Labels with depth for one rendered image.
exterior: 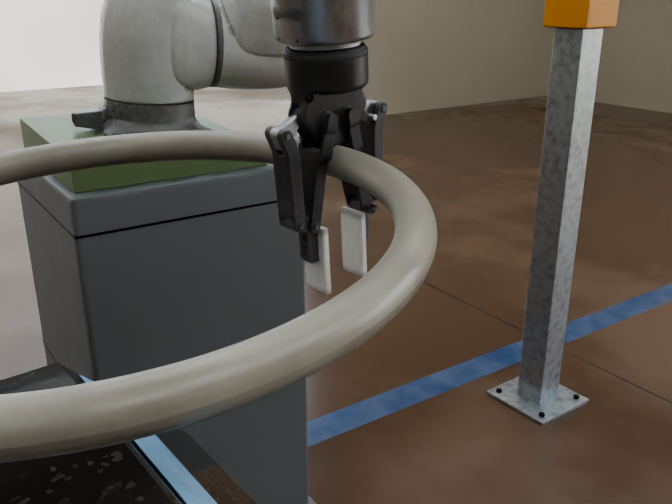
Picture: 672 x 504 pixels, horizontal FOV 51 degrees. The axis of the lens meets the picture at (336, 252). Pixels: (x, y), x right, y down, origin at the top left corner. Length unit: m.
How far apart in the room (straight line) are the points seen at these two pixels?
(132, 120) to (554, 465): 1.26
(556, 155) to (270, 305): 0.86
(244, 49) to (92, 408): 0.98
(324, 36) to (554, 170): 1.29
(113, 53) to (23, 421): 0.96
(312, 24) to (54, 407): 0.38
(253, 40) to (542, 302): 1.08
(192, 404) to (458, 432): 1.62
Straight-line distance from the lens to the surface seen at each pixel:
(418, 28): 6.77
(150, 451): 0.49
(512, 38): 7.64
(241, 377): 0.34
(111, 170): 1.13
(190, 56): 1.24
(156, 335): 1.22
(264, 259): 1.25
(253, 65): 1.27
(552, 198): 1.86
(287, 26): 0.62
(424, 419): 1.97
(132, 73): 1.24
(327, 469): 1.79
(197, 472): 0.52
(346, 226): 0.72
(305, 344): 0.36
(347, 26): 0.61
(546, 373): 2.04
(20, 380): 0.56
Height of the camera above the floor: 1.09
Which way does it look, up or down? 20 degrees down
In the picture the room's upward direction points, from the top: straight up
